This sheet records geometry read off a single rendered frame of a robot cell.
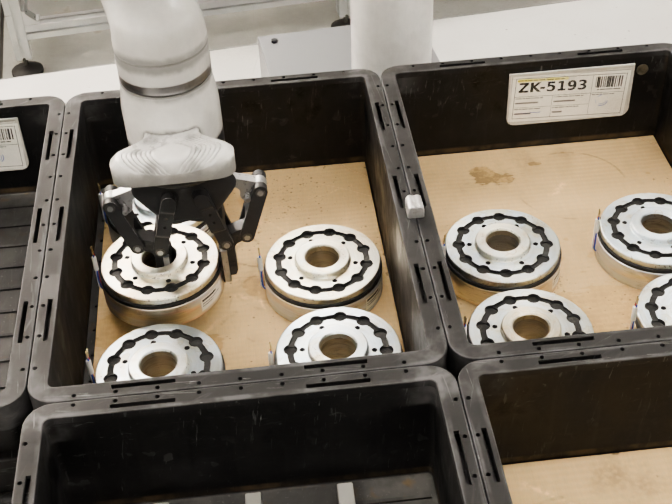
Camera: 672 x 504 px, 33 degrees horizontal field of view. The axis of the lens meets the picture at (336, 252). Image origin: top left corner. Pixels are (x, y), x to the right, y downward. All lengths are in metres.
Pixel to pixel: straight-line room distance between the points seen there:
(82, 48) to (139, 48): 2.28
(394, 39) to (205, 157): 0.47
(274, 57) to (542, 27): 0.44
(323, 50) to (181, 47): 0.58
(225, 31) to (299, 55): 1.72
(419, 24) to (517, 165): 0.21
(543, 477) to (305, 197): 0.39
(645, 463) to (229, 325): 0.36
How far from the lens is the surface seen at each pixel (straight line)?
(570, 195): 1.13
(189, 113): 0.86
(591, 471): 0.89
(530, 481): 0.88
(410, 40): 1.27
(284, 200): 1.12
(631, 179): 1.16
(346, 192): 1.12
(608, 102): 1.19
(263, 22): 3.13
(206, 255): 0.99
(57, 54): 3.10
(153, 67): 0.84
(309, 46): 1.41
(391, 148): 1.01
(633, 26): 1.68
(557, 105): 1.17
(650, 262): 1.02
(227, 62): 1.59
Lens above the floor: 1.52
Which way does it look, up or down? 41 degrees down
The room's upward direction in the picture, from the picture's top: 3 degrees counter-clockwise
